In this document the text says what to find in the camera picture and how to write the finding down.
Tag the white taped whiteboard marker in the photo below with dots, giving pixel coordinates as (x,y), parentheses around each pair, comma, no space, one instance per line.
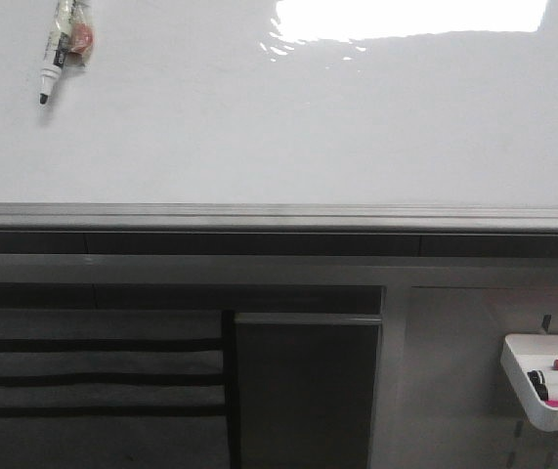
(71,38)

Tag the white whiteboard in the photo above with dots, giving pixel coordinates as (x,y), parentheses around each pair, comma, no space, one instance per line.
(375,115)

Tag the dark grey hanging panel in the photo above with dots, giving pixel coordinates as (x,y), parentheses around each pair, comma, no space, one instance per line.
(306,387)

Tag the white marker tray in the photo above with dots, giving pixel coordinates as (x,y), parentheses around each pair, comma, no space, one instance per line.
(526,352)

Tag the grey fabric pocket organizer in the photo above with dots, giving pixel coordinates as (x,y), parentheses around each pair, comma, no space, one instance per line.
(118,389)

